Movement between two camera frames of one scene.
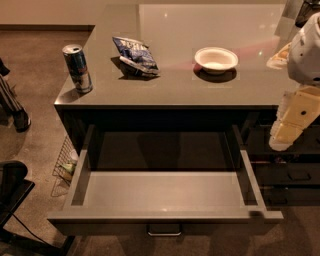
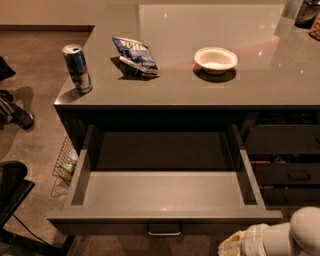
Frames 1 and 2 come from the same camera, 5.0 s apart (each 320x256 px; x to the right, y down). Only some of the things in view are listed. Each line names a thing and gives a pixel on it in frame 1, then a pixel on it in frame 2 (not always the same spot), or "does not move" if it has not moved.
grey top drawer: [162, 180] does not move
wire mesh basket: [64, 168] does not move
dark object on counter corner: [307, 9] does not move
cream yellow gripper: [305, 58] → [250, 242]
